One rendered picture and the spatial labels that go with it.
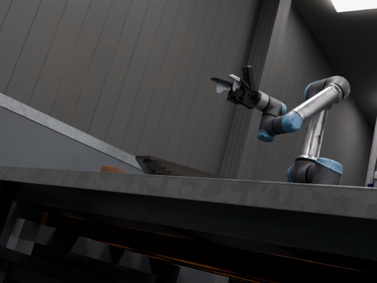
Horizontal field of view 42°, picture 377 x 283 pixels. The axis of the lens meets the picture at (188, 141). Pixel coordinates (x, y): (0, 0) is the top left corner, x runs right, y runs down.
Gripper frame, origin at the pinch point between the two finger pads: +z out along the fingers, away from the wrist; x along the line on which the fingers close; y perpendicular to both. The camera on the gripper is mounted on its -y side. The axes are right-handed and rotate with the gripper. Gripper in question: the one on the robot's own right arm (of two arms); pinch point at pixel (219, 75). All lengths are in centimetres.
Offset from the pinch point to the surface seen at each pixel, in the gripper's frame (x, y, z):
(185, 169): -110, 53, 56
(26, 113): 1, 44, 66
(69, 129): 6, 43, 49
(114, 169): -33, 53, 40
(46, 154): 3, 55, 54
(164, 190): -117, 57, 62
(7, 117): -1, 48, 71
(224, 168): 348, -12, -225
